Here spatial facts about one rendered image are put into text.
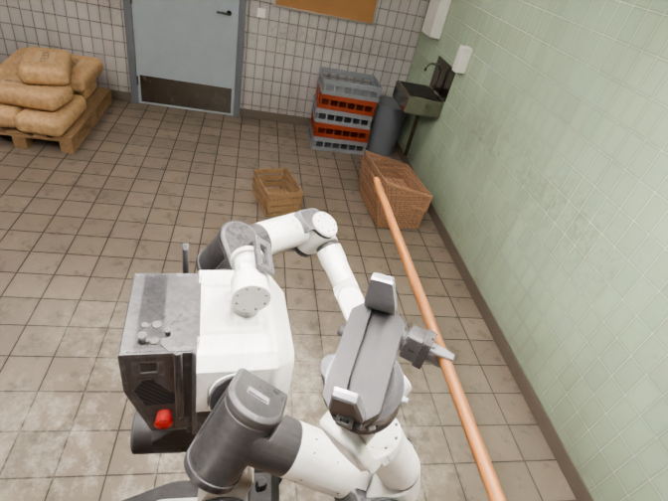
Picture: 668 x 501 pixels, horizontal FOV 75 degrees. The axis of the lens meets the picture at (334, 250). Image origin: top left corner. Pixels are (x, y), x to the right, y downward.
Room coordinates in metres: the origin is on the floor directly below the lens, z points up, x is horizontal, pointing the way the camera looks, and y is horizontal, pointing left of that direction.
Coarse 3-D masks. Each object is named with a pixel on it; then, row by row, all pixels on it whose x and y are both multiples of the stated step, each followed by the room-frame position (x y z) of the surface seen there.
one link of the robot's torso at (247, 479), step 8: (248, 472) 0.51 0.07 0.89; (240, 480) 0.50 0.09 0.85; (248, 480) 0.51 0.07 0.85; (240, 488) 0.53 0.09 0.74; (248, 488) 0.54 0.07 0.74; (200, 496) 0.52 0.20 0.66; (208, 496) 0.51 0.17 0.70; (216, 496) 0.51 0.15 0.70; (224, 496) 0.52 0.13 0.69; (232, 496) 0.53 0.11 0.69; (240, 496) 0.53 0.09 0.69
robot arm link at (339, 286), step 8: (344, 280) 0.88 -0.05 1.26; (352, 280) 0.88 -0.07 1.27; (336, 288) 0.86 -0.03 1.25; (344, 288) 0.84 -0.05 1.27; (352, 288) 0.84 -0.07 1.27; (336, 296) 0.83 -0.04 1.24; (344, 296) 0.83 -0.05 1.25; (352, 296) 0.83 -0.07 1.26; (360, 296) 0.83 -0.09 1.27; (344, 304) 0.81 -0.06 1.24; (352, 304) 0.81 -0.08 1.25; (344, 312) 0.80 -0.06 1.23
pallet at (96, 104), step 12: (96, 96) 3.99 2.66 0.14; (108, 96) 4.17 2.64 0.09; (96, 108) 3.98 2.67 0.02; (84, 120) 3.45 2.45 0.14; (96, 120) 3.74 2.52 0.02; (0, 132) 2.96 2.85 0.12; (12, 132) 2.99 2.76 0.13; (24, 132) 3.01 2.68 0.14; (72, 132) 3.19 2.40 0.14; (84, 132) 3.46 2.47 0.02; (24, 144) 3.00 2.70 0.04; (60, 144) 3.08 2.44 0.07; (72, 144) 3.10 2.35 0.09
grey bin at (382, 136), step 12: (384, 96) 4.89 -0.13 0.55; (384, 108) 4.58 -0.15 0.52; (396, 108) 4.59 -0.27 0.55; (372, 120) 4.65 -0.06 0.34; (384, 120) 4.57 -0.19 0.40; (396, 120) 4.60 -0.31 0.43; (372, 132) 4.62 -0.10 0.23; (384, 132) 4.58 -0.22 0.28; (396, 132) 4.64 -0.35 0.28; (372, 144) 4.61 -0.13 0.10; (384, 144) 4.59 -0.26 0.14
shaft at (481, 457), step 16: (384, 192) 1.52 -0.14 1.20; (384, 208) 1.41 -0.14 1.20; (400, 240) 1.22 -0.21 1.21; (416, 272) 1.06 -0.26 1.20; (416, 288) 0.99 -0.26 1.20; (432, 320) 0.87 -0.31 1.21; (448, 368) 0.72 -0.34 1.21; (448, 384) 0.68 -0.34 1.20; (464, 400) 0.64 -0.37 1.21; (464, 416) 0.60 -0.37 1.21; (480, 448) 0.52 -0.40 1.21; (480, 464) 0.49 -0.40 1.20; (496, 480) 0.46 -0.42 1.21; (496, 496) 0.43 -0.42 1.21
